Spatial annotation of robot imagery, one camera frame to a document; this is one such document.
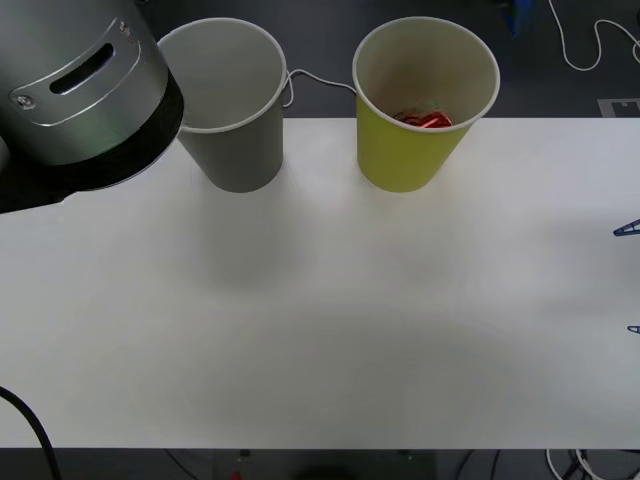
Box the white cable bundle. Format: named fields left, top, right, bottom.
left=543, top=448, right=604, bottom=480

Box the white wavy cable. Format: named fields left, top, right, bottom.
left=546, top=0, right=640, bottom=72

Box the grey plastic bin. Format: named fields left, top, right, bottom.
left=155, top=17, right=290, bottom=194

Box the white power strip cable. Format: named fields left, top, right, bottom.
left=281, top=69, right=359, bottom=109

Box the yellow-green plastic bin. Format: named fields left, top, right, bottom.
left=351, top=16, right=502, bottom=194

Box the grey floor plate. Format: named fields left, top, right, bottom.
left=596, top=98, right=640, bottom=119

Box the red drink can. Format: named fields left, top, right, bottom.
left=403, top=111, right=454, bottom=131

